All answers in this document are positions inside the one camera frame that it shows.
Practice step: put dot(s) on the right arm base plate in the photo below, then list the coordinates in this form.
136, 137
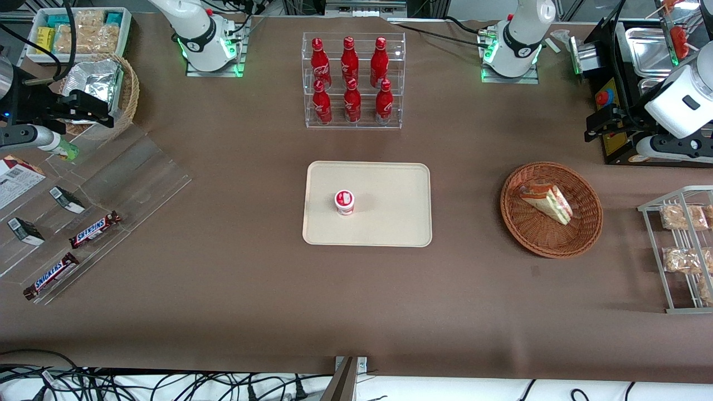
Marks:
214, 73

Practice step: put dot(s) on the brown table covering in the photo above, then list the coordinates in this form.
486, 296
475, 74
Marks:
250, 306

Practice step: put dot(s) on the red skewered food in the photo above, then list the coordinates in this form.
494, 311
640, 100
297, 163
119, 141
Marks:
680, 42

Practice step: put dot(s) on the shallow brown wicker basket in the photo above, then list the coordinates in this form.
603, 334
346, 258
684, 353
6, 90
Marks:
535, 236

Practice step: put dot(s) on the teal snack pack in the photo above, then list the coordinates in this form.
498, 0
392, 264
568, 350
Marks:
113, 18
58, 20

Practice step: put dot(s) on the tall tan wicker basket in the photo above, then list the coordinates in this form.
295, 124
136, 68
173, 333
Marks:
129, 94

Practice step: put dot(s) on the triangle sandwich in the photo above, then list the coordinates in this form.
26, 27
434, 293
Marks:
548, 201

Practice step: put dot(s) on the aluminium frame rail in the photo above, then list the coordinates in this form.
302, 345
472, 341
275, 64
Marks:
365, 6

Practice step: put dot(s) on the small black white box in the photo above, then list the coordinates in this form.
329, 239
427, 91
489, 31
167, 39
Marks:
25, 231
67, 199

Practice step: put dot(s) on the stainless steel pan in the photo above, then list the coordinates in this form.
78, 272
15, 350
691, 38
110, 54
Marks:
649, 86
649, 53

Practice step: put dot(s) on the red cola bottle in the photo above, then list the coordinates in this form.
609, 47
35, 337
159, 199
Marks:
352, 104
349, 61
320, 64
321, 106
379, 62
384, 106

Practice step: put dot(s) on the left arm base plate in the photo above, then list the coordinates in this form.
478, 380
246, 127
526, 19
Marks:
504, 79

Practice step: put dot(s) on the brown snickers bar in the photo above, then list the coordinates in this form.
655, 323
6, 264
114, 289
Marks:
51, 276
94, 229

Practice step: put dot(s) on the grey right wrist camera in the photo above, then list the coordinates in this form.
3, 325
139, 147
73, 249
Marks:
25, 138

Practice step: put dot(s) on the clear plastic wrapper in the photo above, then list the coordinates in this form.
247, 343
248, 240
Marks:
561, 38

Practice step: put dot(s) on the silver metal bracket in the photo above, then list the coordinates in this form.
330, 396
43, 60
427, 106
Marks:
362, 365

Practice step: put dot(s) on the silver metal box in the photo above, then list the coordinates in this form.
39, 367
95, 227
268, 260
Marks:
585, 58

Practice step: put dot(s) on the white plastic bin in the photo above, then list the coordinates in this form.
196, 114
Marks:
33, 57

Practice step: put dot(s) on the grey metal pole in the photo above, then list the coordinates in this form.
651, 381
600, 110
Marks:
342, 384

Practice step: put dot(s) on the clear acrylic bottle rack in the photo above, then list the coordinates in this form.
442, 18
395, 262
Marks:
362, 125

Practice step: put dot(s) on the green white small bottle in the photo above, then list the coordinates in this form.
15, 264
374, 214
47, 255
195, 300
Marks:
68, 150

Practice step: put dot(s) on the red white yogurt cup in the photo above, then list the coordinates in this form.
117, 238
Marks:
345, 203

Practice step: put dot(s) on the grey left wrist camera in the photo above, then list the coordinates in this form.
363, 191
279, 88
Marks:
674, 149

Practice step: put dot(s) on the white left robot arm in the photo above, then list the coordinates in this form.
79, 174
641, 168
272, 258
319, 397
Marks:
521, 33

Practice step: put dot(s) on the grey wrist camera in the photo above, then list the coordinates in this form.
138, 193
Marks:
674, 149
25, 138

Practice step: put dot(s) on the clear acrylic display stand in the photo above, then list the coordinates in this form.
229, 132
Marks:
139, 184

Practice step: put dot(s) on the black food warmer cabinet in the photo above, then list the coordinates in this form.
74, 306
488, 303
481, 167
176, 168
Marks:
618, 145

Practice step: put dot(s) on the beige plastic tray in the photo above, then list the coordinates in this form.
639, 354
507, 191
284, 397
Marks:
390, 223

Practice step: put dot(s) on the clear bag of granola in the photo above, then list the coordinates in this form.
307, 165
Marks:
711, 214
682, 217
685, 260
706, 291

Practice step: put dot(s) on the yellow snack box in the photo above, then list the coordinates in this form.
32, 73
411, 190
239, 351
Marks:
45, 40

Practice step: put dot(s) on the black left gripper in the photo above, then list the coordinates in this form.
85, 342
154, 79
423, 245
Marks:
628, 119

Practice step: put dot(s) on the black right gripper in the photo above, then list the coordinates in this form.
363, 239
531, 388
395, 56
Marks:
30, 104

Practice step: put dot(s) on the white printed carton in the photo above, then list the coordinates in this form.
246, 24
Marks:
16, 186

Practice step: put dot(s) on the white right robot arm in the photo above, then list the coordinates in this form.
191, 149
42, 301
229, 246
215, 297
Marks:
198, 33

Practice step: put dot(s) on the clear bag of crackers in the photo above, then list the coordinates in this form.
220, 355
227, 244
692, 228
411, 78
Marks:
101, 39
89, 18
68, 39

